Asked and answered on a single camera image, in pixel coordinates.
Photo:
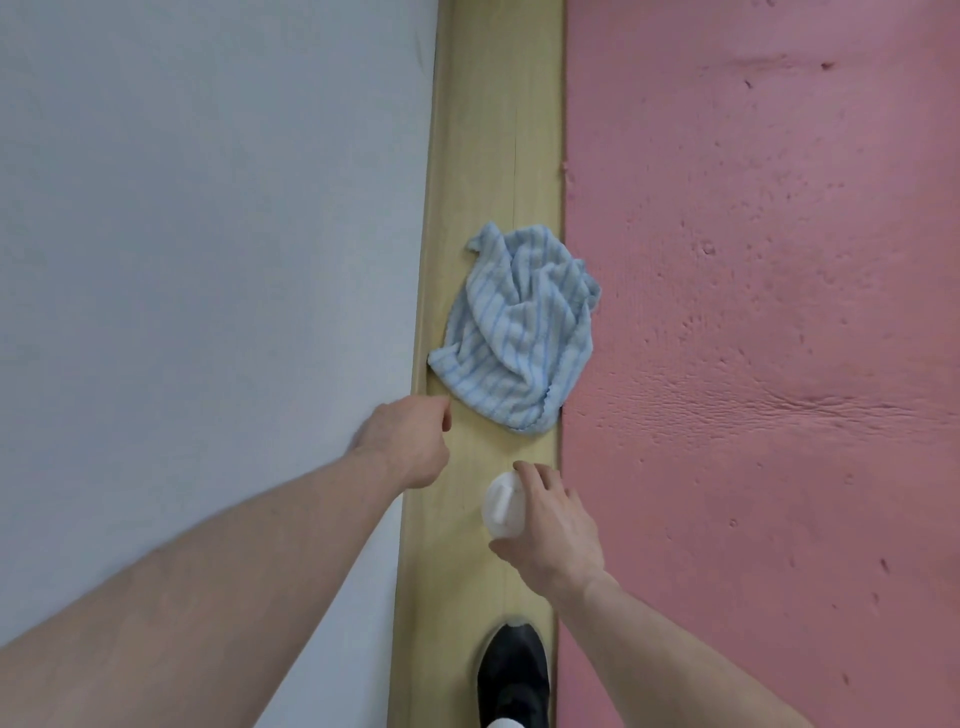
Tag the person's right hand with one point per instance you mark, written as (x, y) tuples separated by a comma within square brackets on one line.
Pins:
[(555, 532)]

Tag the person's left hand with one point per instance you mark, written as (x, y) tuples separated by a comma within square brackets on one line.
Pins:
[(405, 442)]

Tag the white spray bottle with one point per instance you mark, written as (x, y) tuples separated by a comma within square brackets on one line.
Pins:
[(502, 506)]

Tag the light blue cloth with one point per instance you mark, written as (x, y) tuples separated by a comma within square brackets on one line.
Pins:
[(517, 322)]

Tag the pink yoga mat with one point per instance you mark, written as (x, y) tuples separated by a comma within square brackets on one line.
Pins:
[(765, 375)]

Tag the person's right forearm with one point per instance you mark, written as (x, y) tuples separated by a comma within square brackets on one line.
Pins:
[(667, 660)]

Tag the person's left forearm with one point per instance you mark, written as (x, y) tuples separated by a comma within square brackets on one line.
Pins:
[(187, 600)]

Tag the person's black right shoe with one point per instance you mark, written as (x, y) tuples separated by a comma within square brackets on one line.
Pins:
[(514, 675)]

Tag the person's white trousers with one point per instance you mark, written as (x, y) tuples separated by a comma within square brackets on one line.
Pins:
[(505, 724)]

